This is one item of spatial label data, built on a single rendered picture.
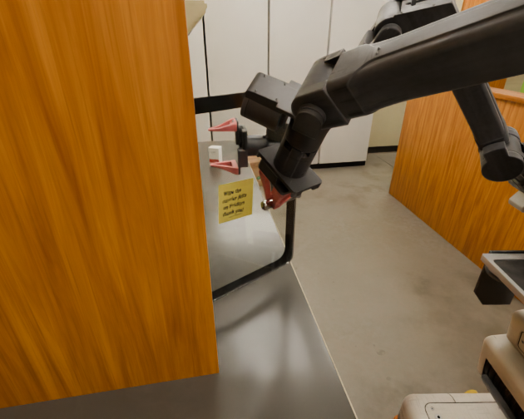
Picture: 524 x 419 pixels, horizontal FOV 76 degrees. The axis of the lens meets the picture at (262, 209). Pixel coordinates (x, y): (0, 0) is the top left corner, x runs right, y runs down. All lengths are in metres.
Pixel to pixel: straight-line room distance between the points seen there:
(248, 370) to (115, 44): 0.54
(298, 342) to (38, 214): 0.49
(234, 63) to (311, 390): 3.27
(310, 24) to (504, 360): 3.29
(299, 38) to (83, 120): 3.40
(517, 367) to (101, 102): 0.98
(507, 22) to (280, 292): 0.64
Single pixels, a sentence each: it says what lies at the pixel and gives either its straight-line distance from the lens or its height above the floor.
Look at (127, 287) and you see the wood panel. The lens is 0.52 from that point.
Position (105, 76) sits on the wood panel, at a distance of 0.41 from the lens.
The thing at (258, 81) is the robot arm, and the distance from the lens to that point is 0.48.
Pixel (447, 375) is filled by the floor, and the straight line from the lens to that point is 2.02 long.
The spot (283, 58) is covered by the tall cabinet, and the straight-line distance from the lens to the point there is 3.70.
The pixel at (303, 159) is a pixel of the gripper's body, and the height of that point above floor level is 1.31.
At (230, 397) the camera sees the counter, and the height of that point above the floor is 0.94.
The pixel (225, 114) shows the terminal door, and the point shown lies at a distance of 0.56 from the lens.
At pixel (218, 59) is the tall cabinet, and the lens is 3.60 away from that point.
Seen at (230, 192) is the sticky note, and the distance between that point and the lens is 0.60.
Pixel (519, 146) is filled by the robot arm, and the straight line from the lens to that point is 0.90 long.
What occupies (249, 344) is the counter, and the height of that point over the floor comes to 0.94.
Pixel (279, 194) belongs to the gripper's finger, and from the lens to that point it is 0.54.
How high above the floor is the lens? 1.48
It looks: 28 degrees down
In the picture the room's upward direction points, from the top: straight up
